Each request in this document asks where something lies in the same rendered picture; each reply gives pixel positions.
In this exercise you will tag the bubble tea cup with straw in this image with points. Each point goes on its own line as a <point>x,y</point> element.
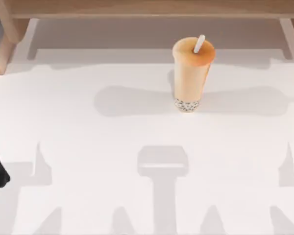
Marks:
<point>189,73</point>

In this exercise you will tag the wooden cupboard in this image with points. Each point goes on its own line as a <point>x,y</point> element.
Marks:
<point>147,9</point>

